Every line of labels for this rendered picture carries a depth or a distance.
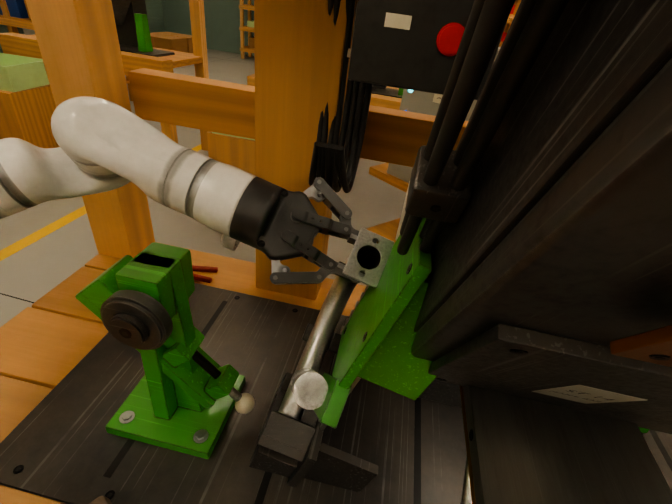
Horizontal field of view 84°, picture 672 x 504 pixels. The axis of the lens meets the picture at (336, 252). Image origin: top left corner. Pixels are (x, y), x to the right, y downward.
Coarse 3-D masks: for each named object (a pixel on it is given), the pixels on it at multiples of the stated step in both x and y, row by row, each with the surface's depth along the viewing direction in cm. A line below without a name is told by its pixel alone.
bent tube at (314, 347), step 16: (368, 240) 41; (384, 240) 41; (352, 256) 40; (368, 256) 46; (384, 256) 41; (352, 272) 40; (368, 272) 40; (336, 288) 51; (352, 288) 51; (336, 304) 52; (320, 320) 52; (336, 320) 52; (320, 336) 51; (304, 352) 51; (320, 352) 51; (288, 400) 49
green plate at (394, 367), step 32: (416, 256) 30; (384, 288) 36; (416, 288) 30; (352, 320) 46; (384, 320) 32; (416, 320) 33; (352, 352) 38; (384, 352) 36; (384, 384) 38; (416, 384) 37
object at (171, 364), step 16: (128, 256) 45; (112, 272) 43; (96, 288) 42; (112, 288) 42; (96, 304) 43; (176, 352) 46; (192, 352) 47; (176, 368) 48; (208, 368) 50; (224, 368) 51; (192, 384) 49; (208, 384) 50; (224, 384) 50; (208, 400) 50
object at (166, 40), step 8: (152, 32) 796; (160, 32) 812; (168, 32) 829; (152, 40) 747; (160, 40) 743; (168, 40) 740; (176, 40) 756; (184, 40) 781; (168, 48) 748; (176, 48) 761; (184, 48) 786; (192, 48) 813
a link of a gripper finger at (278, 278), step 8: (280, 272) 41; (288, 272) 41; (296, 272) 41; (304, 272) 41; (312, 272) 41; (320, 272) 41; (272, 280) 40; (280, 280) 40; (288, 280) 40; (296, 280) 41; (304, 280) 41; (312, 280) 41; (320, 280) 41
